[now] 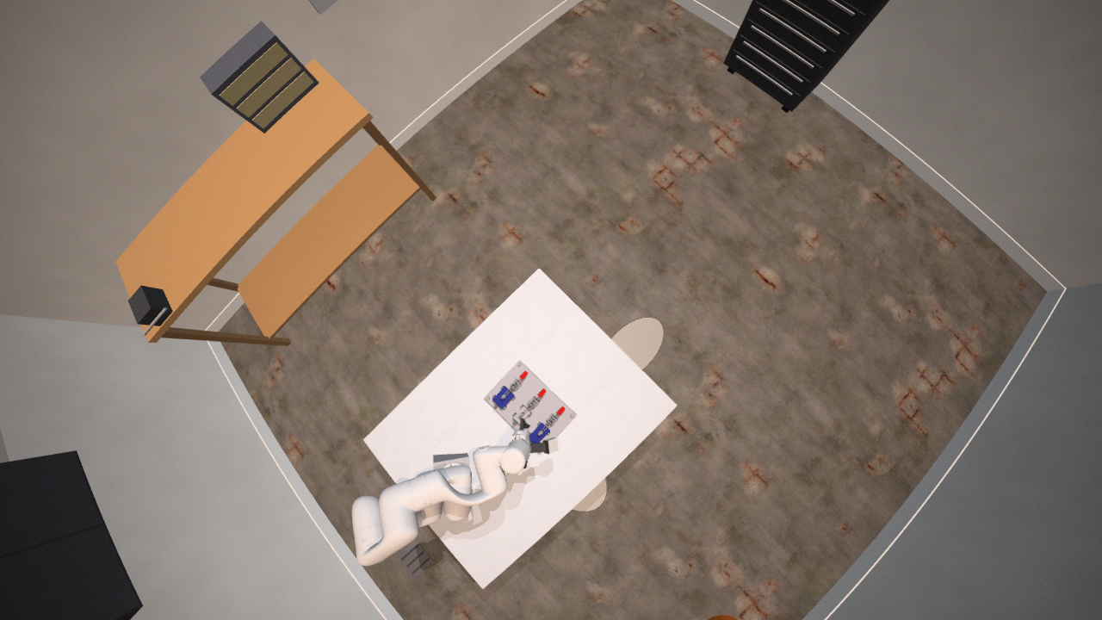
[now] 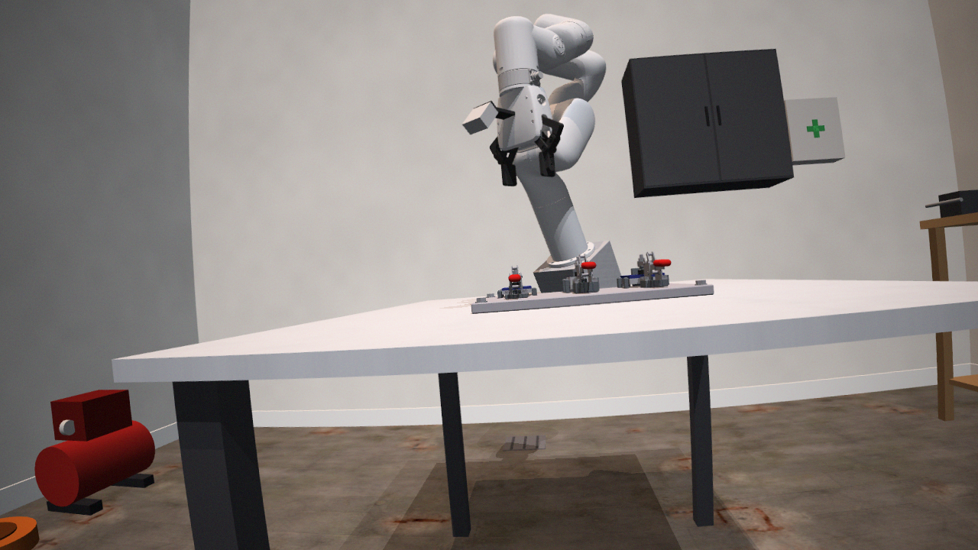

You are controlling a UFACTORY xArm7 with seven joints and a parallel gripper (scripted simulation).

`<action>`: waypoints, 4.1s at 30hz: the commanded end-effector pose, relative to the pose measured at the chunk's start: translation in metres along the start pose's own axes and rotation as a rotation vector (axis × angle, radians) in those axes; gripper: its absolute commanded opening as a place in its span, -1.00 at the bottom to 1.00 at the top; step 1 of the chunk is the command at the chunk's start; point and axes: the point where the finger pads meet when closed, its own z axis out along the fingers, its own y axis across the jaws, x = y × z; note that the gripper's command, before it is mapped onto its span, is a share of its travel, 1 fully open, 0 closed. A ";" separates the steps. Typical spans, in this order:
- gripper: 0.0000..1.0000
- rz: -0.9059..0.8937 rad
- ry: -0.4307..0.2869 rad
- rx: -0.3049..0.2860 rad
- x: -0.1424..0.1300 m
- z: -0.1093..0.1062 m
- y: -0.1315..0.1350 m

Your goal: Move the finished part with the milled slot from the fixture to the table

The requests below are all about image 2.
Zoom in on blue flat plate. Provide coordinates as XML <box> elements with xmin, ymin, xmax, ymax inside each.
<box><xmin>620</xmin><ymin>274</ymin><xmax>655</xmax><ymax>284</ymax></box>
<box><xmin>502</xmin><ymin>286</ymin><xmax>532</xmax><ymax>295</ymax></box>

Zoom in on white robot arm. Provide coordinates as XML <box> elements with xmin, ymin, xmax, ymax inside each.
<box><xmin>462</xmin><ymin>14</ymin><xmax>606</xmax><ymax>268</ymax></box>

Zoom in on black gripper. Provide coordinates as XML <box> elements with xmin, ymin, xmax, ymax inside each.
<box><xmin>490</xmin><ymin>84</ymin><xmax>564</xmax><ymax>186</ymax></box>

